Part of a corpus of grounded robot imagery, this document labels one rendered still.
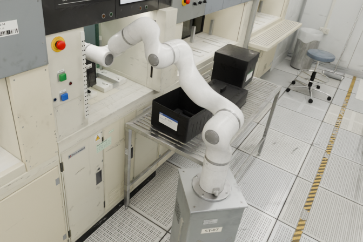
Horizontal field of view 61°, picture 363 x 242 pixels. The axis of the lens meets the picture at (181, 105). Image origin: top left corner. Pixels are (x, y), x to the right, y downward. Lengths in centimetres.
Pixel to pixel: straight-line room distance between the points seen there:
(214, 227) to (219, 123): 56
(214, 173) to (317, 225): 143
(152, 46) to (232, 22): 206
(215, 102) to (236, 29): 200
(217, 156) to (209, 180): 15
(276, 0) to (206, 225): 365
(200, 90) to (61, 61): 62
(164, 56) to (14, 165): 82
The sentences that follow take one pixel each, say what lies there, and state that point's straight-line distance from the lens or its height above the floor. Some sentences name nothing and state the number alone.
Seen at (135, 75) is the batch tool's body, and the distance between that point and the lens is 213.
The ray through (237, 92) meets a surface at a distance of 221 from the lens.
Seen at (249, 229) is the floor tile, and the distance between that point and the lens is 244.
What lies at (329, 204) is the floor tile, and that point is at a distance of 291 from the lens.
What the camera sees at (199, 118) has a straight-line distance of 177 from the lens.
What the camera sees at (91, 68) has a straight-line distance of 185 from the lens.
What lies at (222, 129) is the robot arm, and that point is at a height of 117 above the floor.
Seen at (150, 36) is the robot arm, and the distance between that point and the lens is 131.
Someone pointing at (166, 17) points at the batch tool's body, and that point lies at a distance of 185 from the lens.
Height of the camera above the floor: 183
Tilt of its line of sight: 30 degrees down
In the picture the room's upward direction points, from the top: 7 degrees clockwise
